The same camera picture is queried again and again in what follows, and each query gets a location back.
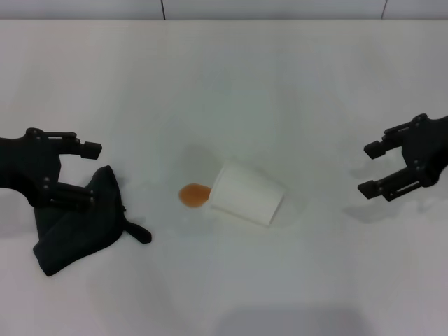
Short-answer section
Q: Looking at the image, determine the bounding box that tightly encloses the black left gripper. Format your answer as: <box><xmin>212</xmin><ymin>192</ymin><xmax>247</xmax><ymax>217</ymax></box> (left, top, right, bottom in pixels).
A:
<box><xmin>0</xmin><ymin>127</ymin><xmax>104</xmax><ymax>211</ymax></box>

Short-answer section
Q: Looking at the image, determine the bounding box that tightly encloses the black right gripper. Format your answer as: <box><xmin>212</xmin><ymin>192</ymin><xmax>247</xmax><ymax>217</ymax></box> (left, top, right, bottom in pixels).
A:
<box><xmin>357</xmin><ymin>113</ymin><xmax>448</xmax><ymax>203</ymax></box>

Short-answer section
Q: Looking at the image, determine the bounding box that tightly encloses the dark blue rag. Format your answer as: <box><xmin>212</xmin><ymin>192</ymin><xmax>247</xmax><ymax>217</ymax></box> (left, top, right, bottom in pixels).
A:
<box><xmin>32</xmin><ymin>164</ymin><xmax>153</xmax><ymax>278</ymax></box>

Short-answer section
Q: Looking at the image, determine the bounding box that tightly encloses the white paper cup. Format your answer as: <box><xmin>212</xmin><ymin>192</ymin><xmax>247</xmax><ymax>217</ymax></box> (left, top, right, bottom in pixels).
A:
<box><xmin>209</xmin><ymin>160</ymin><xmax>286</xmax><ymax>227</ymax></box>

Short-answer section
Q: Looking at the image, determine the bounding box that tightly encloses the brown liquid spill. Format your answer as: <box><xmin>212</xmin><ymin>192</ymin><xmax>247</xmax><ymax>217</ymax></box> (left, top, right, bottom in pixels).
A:
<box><xmin>178</xmin><ymin>183</ymin><xmax>212</xmax><ymax>211</ymax></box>

